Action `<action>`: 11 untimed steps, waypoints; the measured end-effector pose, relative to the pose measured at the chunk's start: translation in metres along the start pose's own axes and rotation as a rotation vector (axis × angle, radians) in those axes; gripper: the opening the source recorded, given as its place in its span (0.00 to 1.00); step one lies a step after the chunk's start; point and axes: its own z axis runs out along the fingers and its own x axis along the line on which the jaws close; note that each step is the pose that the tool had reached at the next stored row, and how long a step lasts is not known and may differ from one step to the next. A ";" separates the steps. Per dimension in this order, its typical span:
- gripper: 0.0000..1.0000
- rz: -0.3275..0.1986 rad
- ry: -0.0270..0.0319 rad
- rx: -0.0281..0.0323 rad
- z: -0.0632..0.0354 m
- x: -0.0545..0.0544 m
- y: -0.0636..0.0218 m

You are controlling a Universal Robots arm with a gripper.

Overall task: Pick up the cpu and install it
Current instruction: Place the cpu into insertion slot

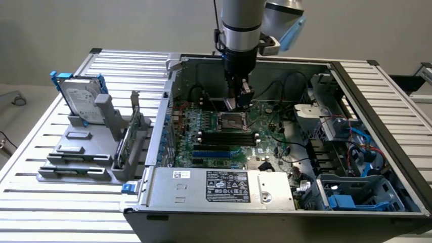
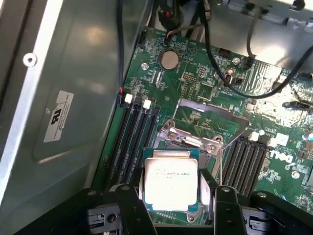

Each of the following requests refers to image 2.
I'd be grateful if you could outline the grey wire black plug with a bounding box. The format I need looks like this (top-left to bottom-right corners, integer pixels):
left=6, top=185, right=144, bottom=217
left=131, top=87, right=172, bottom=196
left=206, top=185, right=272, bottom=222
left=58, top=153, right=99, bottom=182
left=244, top=7, right=264, bottom=71

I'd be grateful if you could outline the black power header connector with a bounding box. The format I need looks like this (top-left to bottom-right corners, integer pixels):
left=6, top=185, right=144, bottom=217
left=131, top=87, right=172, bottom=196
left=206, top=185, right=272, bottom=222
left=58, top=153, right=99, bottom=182
left=138, top=27, right=149, bottom=49

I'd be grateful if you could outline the grey metal PC case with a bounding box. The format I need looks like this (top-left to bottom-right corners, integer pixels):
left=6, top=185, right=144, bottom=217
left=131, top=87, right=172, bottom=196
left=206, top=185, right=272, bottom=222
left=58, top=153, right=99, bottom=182
left=0, top=0, right=313, bottom=235

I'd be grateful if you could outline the black plug with wire bundle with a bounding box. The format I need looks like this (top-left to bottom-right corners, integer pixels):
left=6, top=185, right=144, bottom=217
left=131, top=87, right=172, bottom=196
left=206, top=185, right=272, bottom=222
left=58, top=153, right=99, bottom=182
left=156, top=4, right=183, bottom=34

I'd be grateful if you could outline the green Dell motherboard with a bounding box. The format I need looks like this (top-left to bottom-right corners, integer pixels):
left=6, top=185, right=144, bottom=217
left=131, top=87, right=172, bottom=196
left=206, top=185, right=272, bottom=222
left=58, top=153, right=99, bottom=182
left=92, top=25, right=313, bottom=228

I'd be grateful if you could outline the thin black wire red mark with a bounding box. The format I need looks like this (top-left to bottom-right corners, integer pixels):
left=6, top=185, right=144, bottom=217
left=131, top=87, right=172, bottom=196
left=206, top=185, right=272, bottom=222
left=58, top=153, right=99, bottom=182
left=116, top=0, right=126, bottom=98

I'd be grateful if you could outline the silver socket cover frame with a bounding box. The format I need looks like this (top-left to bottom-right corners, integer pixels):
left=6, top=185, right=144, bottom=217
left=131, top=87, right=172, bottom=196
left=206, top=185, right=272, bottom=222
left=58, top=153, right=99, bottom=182
left=175, top=97, right=250, bottom=150

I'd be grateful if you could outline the long curved black wire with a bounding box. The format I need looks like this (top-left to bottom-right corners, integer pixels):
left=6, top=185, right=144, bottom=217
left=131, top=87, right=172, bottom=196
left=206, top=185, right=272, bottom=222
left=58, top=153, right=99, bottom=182
left=202, top=0, right=313, bottom=99

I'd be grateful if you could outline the CPU socket metal frame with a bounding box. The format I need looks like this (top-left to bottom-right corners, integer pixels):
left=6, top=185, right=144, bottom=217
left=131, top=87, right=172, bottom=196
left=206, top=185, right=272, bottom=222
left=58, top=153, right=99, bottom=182
left=146, top=118, right=225, bottom=227

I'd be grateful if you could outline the white label sticker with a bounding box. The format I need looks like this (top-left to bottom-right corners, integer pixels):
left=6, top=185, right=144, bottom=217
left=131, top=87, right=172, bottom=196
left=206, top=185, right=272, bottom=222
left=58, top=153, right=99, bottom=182
left=43, top=90, right=75, bottom=143

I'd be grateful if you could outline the silver coin cell battery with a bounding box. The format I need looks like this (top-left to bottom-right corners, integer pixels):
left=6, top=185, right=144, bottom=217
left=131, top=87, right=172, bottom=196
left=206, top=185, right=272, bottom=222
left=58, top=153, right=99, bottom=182
left=158, top=50, right=179, bottom=71

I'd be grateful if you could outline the thin metal locking lever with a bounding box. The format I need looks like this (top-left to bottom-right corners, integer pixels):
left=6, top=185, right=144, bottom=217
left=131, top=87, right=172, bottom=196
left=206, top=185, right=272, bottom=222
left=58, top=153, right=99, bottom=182
left=219, top=143, right=224, bottom=187

